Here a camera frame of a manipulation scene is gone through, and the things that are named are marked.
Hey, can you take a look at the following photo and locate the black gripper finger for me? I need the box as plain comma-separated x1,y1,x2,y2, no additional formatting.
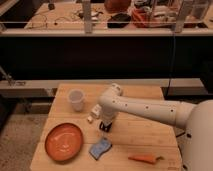
99,122,112,132

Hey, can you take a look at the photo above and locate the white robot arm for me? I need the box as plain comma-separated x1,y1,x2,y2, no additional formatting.
98,84,213,171

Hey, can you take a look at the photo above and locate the blue sponge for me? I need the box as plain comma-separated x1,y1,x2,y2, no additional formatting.
89,137,112,160

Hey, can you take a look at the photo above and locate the clear plastic cup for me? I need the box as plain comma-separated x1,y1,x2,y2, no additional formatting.
68,89,84,112

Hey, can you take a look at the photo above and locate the orange plate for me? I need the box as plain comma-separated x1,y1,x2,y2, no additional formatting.
44,123,83,162

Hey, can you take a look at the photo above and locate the orange carrot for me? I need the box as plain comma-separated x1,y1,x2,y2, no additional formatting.
128,155,162,164

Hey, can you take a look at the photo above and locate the black bowl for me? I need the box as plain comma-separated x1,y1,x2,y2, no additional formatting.
107,13,131,28

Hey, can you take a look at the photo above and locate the red container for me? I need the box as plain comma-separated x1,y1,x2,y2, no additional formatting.
131,8,151,28

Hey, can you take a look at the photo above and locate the black hanging cable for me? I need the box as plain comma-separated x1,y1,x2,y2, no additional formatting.
165,23,178,98

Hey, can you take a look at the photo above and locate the metal post left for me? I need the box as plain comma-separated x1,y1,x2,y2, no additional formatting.
82,0,92,34

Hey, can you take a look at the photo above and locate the metal post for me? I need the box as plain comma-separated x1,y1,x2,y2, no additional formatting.
174,0,193,33
82,0,92,34

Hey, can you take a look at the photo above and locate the metal post right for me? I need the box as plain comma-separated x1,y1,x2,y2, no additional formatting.
174,0,193,33

